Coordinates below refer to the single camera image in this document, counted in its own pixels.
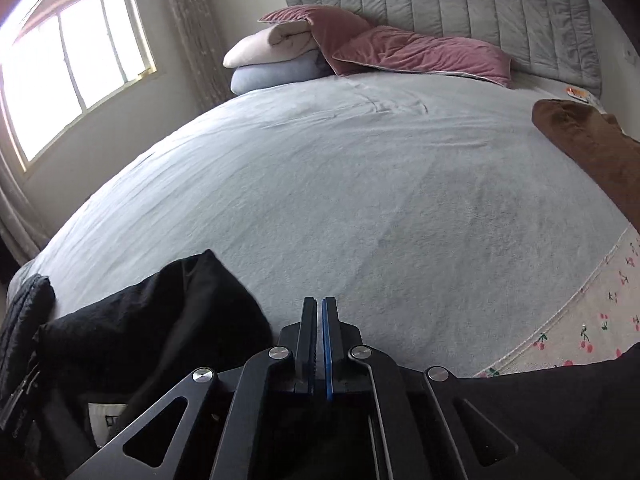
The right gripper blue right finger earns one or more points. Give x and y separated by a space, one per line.
422 425

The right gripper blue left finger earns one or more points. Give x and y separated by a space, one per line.
206 427

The large black padded coat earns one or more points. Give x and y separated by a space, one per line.
104 365

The light grey bed blanket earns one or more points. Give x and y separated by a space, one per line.
445 224

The cherry print bed sheet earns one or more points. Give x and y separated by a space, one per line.
599 323

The black quilted puffer jacket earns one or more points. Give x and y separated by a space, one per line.
28 310

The folded light blue blanket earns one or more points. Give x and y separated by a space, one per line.
308 66

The brown garment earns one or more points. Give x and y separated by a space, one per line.
598 146

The pink velvet pillow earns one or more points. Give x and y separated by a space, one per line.
350 44

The grey tufted headboard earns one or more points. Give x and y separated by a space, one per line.
546 38

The patterned beige curtain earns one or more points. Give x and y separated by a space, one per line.
202 51

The window with white frame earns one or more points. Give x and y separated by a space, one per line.
74 57

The white wall socket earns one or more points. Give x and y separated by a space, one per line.
630 54

